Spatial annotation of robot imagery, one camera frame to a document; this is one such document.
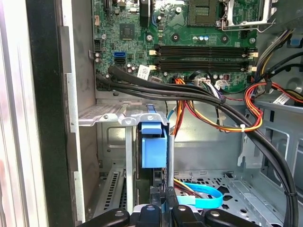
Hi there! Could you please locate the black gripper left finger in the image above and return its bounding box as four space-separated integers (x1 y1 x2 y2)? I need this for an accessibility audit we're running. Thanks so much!
81 186 164 227

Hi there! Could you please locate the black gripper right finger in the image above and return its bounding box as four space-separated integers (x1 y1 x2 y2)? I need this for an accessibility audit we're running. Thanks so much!
165 186 258 227

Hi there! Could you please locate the orange disk power wire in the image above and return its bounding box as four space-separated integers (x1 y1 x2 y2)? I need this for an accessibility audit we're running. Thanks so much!
173 177 198 197

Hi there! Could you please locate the blue data wire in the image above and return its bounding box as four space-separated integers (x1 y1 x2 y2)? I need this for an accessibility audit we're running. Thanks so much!
174 182 224 209

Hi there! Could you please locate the hard disk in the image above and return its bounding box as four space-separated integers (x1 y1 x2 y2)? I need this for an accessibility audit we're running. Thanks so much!
135 105 169 206

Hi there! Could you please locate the silver disk bay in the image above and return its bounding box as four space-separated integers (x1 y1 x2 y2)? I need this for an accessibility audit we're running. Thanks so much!
78 104 176 213

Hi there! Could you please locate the silver optical drive cage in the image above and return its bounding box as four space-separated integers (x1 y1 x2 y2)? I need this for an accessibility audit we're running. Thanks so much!
236 99 303 227

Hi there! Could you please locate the black PC case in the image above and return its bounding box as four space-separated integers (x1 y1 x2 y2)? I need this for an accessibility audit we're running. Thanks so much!
32 0 303 227

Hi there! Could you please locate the black RAM slot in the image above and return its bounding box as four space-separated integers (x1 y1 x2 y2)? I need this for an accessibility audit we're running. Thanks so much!
157 44 258 58
158 59 258 72

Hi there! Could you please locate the green motherboard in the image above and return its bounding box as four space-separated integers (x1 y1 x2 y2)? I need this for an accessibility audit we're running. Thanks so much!
91 0 258 94

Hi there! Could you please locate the black graphics card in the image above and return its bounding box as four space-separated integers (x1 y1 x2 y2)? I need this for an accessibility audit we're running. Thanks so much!
138 0 152 28

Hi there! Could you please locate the metal socket cover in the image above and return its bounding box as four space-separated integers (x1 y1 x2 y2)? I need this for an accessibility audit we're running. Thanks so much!
221 0 277 31

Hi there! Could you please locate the CPU socket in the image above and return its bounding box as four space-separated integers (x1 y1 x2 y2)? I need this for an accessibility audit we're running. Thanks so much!
187 0 218 27

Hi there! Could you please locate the orange red wire bundle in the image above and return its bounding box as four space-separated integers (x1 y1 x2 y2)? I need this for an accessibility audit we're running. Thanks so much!
174 80 303 138

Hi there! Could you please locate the black cable bundle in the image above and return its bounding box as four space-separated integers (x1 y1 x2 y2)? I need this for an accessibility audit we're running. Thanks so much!
96 65 299 227

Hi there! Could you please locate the yellow black wire bundle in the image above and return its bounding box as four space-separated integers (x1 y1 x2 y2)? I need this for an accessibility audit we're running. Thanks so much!
254 28 296 81

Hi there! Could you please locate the locking lever wire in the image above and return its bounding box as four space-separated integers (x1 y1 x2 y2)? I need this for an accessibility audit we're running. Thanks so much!
222 20 277 32

